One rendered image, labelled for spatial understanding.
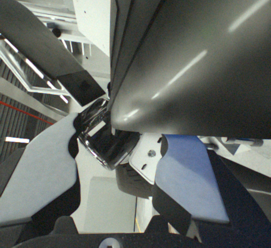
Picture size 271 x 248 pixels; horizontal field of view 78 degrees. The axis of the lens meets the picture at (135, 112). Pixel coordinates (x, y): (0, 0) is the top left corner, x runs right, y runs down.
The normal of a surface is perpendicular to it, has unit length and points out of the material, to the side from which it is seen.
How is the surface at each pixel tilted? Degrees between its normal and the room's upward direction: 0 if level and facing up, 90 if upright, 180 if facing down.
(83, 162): 90
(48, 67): 131
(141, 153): 54
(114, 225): 90
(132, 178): 86
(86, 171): 90
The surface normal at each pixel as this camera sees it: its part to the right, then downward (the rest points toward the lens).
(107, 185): 0.13, -0.22
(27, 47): 0.78, -0.56
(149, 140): -0.50, -0.06
